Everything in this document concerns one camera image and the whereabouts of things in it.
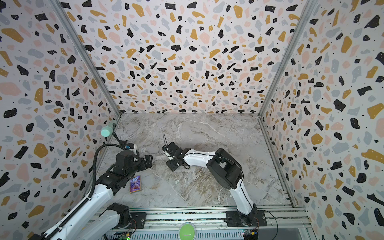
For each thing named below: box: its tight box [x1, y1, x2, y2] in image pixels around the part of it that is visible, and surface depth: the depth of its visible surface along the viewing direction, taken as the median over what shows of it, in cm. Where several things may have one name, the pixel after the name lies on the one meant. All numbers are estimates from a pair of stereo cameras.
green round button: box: [178, 222, 197, 240], surface depth 71 cm
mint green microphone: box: [100, 126, 113, 137], surface depth 68 cm
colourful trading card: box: [130, 175, 142, 194], surface depth 85 cm
